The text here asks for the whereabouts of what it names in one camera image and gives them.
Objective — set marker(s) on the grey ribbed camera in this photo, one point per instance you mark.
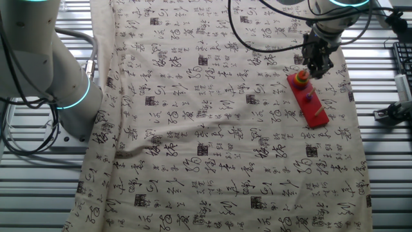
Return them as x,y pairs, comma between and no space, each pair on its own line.
402,88

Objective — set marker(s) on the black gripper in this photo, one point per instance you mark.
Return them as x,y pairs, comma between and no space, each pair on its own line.
317,50

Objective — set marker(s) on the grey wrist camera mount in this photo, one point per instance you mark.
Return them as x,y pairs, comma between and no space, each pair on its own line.
381,8

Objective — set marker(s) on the small purple Hanoi disc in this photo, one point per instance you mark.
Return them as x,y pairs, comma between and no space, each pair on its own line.
308,98

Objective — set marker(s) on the small orange Hanoi disc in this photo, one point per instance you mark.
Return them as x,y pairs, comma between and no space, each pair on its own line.
302,76

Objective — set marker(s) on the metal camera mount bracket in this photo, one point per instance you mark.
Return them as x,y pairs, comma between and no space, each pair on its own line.
394,111

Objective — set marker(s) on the black keyboard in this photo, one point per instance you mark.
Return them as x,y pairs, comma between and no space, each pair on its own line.
404,58

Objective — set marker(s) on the red Hanoi base board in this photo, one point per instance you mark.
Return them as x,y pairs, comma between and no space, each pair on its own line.
313,112

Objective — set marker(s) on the large orange Hanoi disc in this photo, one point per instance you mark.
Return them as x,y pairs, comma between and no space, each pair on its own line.
300,84

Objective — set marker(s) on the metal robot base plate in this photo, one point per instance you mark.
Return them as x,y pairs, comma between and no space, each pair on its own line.
69,139

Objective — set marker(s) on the calligraphy printed beige cloth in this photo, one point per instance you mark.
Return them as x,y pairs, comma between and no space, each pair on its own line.
209,145

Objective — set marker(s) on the green Hanoi disc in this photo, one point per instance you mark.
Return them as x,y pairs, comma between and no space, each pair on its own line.
301,80

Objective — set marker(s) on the large purple Hanoi disc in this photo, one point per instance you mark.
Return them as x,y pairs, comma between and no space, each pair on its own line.
300,87

